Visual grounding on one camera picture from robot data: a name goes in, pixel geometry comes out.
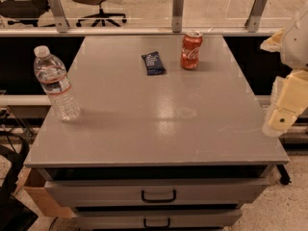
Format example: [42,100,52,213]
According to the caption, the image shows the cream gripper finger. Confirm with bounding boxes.
[262,108,297,137]
[260,29,284,52]

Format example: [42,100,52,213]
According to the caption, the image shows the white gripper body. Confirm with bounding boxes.
[276,70,308,116]

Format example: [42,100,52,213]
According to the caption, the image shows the red coke can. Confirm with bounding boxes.
[181,31,203,70]

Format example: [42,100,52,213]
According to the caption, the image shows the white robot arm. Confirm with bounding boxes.
[260,11,308,137]

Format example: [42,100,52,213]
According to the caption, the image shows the clear plastic water bottle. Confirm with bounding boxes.
[34,45,81,121]

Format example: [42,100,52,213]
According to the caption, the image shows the upper grey drawer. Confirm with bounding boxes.
[45,178,269,207]

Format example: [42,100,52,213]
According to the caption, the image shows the grey drawer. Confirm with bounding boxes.
[73,209,242,230]
[45,178,269,207]

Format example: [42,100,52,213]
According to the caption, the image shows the dark blue snack bar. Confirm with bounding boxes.
[141,51,167,76]

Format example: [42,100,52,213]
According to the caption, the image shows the lower grey drawer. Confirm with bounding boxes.
[73,209,242,230]

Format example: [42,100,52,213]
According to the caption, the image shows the dark office chair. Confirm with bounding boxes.
[0,0,50,27]

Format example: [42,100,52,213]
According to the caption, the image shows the brown cardboard box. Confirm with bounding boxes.
[15,167,72,218]

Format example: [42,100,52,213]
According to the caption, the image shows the right grey metal bracket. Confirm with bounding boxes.
[244,0,268,33]

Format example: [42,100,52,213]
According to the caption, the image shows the grey metal bracket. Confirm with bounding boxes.
[47,0,69,33]
[244,0,268,33]
[171,0,184,33]

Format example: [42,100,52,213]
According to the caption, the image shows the middle grey metal bracket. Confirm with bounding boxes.
[171,0,184,33]

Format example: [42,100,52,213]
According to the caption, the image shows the black upper drawer handle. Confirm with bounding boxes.
[141,190,177,204]

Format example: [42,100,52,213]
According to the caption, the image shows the black drawer handle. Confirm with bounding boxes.
[141,190,177,204]
[142,218,171,229]

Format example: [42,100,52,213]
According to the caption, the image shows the black lower drawer handle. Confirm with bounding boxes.
[142,218,171,229]

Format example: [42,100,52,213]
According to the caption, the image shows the left grey metal bracket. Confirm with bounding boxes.
[47,0,69,33]

